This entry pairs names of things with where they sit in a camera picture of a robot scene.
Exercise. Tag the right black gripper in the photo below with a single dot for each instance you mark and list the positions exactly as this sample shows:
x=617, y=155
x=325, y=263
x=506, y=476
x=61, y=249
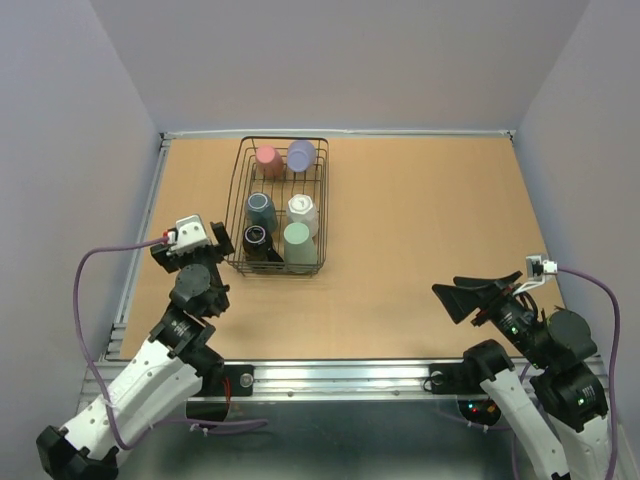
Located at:
x=458, y=301

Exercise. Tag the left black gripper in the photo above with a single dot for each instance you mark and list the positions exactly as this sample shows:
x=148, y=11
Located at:
x=175, y=261

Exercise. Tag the black handled ceramic mug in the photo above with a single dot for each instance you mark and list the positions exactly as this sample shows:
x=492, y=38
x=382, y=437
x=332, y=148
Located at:
x=258, y=245

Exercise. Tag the grey ceramic mug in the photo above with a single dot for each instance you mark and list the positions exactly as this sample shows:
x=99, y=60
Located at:
x=260, y=210

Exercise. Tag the black wire dish rack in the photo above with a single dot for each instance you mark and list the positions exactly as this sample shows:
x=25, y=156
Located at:
x=247, y=178

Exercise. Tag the green plastic cup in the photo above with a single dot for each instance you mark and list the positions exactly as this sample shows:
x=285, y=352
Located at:
x=300, y=253

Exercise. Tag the white ceramic mug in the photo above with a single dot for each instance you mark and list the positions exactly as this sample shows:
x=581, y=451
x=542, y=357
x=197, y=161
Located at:
x=302, y=209

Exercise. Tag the pink plastic cup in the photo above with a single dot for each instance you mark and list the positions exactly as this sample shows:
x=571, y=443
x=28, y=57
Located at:
x=269, y=161

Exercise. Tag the purple plastic cup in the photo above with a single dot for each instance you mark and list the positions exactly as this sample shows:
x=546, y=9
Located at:
x=301, y=155

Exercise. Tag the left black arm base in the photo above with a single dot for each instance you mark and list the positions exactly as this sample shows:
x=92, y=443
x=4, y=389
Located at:
x=213, y=402

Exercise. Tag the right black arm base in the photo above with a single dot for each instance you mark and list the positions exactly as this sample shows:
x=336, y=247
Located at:
x=476, y=409

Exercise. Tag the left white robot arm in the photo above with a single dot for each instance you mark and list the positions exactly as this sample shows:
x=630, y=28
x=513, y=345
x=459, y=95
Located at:
x=172, y=364

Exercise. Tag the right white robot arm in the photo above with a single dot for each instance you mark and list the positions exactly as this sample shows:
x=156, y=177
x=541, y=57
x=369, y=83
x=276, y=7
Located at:
x=563, y=424

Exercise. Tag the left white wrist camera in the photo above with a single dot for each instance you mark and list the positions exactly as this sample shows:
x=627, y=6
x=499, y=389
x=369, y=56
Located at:
x=187, y=235

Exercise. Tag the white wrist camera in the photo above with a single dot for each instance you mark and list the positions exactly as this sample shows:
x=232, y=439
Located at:
x=187, y=235
x=540, y=269

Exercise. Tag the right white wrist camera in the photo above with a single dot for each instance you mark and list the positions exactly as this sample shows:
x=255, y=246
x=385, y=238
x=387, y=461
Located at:
x=540, y=269

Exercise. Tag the aluminium mounting rail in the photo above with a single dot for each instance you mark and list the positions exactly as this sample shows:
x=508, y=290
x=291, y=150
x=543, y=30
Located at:
x=335, y=380

